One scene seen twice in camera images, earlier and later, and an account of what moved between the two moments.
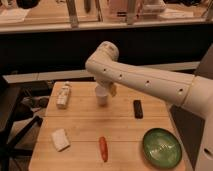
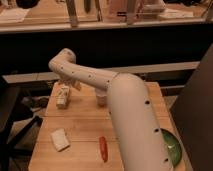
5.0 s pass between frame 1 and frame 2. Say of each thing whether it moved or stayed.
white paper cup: stayed
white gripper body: moved
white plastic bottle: stayed
